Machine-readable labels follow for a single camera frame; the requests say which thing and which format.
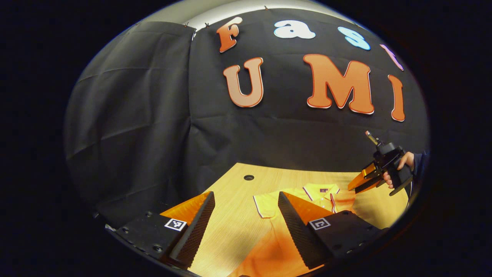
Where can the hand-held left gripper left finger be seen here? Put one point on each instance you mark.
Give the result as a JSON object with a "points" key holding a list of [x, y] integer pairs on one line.
{"points": [[194, 234]]}

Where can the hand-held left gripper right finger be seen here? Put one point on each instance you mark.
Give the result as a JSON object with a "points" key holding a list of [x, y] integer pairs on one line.
{"points": [[298, 234]]}

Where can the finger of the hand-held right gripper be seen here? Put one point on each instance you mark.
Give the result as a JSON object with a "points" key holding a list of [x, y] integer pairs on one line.
{"points": [[374, 182], [365, 175]]}

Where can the orange T-shirt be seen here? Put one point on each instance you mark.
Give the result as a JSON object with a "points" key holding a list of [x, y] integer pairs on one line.
{"points": [[269, 246]]}

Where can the black backdrop cloth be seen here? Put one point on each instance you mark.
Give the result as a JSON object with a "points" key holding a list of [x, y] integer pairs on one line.
{"points": [[153, 115]]}

